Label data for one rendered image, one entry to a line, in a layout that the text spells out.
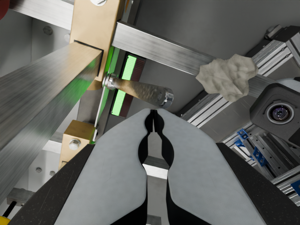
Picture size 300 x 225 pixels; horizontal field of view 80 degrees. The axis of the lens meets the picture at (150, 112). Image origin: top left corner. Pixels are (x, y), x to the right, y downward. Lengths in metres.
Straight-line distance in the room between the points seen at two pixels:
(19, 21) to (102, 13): 0.31
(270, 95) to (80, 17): 0.22
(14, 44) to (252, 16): 1.11
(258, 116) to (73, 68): 0.18
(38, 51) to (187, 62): 0.42
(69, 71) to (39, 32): 0.40
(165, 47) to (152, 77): 0.93
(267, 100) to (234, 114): 0.96
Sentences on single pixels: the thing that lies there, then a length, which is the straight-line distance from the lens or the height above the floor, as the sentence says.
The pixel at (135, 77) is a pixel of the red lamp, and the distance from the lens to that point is 0.43.
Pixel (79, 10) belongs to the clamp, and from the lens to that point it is 0.25.
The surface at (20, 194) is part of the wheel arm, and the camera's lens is 0.64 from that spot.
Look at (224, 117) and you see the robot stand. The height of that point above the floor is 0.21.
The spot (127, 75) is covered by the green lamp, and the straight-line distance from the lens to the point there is 0.43.
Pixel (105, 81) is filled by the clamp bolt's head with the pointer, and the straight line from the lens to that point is 0.28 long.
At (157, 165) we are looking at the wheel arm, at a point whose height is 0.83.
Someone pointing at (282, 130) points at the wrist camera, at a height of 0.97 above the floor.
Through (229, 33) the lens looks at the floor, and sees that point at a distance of 1.21.
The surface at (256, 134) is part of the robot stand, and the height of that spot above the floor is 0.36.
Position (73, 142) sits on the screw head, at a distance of 0.37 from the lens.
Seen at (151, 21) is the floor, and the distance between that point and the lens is 1.11.
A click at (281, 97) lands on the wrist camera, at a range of 0.21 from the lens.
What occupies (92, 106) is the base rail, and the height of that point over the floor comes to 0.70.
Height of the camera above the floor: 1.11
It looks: 59 degrees down
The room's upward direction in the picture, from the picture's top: 179 degrees clockwise
